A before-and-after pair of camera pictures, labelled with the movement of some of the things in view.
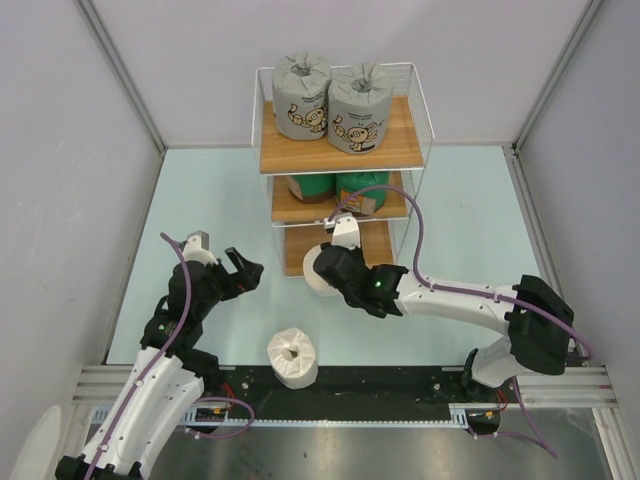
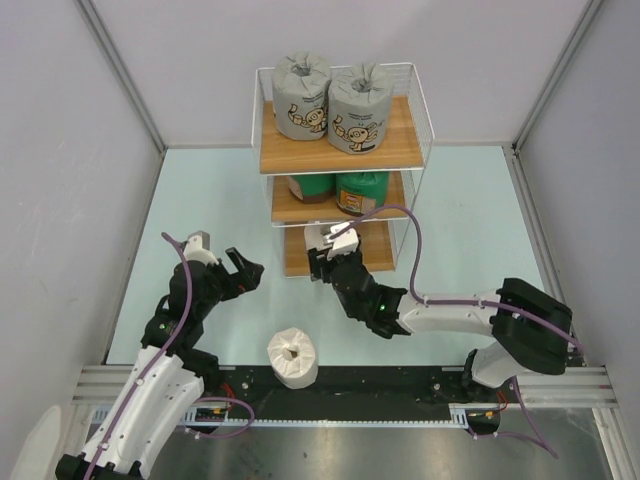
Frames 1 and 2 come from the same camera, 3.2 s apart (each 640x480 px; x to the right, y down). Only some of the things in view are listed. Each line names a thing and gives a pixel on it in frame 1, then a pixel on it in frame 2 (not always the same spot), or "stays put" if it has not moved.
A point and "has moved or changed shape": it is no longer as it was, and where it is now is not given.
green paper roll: [361, 193] stays put
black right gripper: [332, 267] stays put
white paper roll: [293, 358] stays put
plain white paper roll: [316, 281] has moved or changed shape
